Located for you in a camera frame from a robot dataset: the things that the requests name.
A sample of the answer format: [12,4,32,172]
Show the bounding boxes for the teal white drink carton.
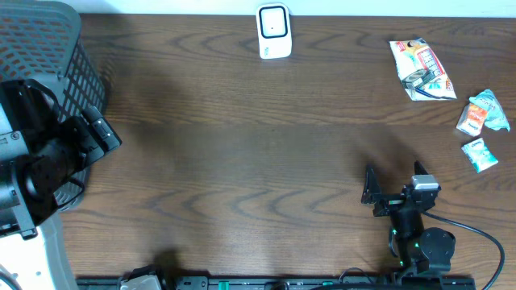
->
[461,138,498,173]

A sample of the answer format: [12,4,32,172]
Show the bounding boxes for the orange juice carton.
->
[456,103,488,137]

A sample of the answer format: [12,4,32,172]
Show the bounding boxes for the white blue snack bag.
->
[389,38,456,102]

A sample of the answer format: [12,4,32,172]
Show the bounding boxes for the teal snack packet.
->
[469,89,510,131]

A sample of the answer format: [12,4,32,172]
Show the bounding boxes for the dark green round-label packet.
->
[401,69,435,90]

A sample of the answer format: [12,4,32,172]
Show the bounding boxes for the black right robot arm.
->
[361,161,456,285]

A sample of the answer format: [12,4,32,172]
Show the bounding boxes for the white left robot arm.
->
[1,79,122,289]

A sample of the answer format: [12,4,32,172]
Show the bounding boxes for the white barcode scanner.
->
[256,2,293,60]

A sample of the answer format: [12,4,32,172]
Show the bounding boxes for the grey plastic mesh basket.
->
[1,1,106,212]

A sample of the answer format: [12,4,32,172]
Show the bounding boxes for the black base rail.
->
[75,275,476,290]

